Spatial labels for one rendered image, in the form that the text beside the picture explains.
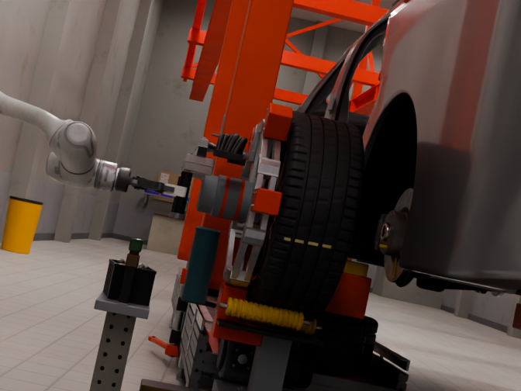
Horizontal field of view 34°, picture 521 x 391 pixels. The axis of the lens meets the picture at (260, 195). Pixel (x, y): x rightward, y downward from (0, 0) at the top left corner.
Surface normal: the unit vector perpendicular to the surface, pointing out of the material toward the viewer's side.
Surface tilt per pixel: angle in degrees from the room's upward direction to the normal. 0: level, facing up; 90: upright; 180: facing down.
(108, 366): 90
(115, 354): 90
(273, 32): 90
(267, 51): 90
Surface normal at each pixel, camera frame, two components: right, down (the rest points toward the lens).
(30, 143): 0.04, -0.04
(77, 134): 0.31, -0.31
